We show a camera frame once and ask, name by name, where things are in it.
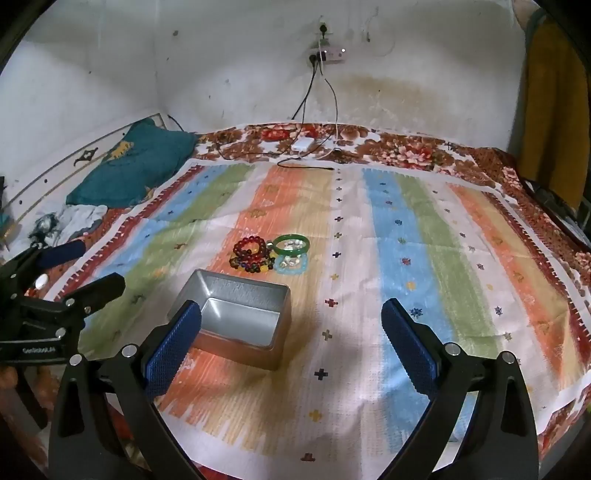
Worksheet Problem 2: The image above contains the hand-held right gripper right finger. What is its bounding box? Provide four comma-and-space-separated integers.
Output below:
376, 298, 541, 480

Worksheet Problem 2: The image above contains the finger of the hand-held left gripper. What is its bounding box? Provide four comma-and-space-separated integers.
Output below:
64, 272, 127, 325
28, 239, 87, 274

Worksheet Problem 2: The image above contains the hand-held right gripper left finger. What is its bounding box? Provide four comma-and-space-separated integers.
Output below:
48, 299, 202, 480

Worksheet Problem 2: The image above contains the multicolour bead bracelet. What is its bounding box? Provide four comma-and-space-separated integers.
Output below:
229, 251, 277, 274

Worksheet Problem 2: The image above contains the red bead bracelet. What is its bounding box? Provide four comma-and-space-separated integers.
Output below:
232, 235, 269, 260

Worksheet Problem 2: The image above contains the light blue bead bracelet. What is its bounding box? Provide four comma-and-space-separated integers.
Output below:
274, 253, 309, 276

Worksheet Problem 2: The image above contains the green jade bangle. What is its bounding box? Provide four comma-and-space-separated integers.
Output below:
271, 234, 311, 256

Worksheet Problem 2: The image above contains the crumpled white grey cloth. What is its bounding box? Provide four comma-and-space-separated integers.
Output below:
33, 204, 110, 246

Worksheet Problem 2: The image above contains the striped pastel mat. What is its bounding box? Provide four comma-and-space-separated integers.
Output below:
60, 159, 591, 480

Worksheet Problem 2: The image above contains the teal quilted blanket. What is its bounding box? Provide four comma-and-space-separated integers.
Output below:
66, 117, 199, 207

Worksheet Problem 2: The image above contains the dark metal rack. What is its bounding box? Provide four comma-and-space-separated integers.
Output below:
522, 178, 591, 252

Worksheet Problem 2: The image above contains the mustard yellow garment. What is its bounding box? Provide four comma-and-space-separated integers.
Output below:
516, 19, 591, 212

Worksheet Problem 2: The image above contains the white power strip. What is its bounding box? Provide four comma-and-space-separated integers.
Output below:
307, 45, 348, 64

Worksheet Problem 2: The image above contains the white charger with cables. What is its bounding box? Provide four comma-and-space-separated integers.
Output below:
217, 60, 335, 172

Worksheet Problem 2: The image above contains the white cable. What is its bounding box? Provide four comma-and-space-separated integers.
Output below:
318, 76, 342, 160

